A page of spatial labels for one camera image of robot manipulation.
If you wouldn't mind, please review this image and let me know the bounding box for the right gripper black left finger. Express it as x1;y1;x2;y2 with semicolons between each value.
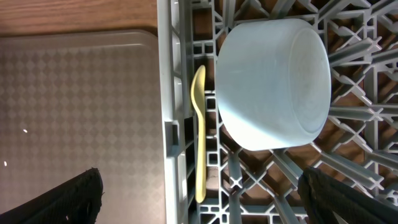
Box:
1;168;103;224

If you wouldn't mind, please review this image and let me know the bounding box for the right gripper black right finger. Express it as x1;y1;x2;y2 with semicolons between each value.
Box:
297;167;397;224

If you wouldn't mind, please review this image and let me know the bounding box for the pale yellow plastic spoon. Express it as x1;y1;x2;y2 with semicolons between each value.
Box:
190;65;206;203

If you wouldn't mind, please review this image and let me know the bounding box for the dark brown serving tray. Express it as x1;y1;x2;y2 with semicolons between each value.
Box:
1;30;166;223

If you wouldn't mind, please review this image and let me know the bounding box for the light blue rice bowl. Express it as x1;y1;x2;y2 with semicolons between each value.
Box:
215;19;331;151

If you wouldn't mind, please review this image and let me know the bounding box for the grey dishwasher rack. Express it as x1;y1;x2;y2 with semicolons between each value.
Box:
157;0;397;223

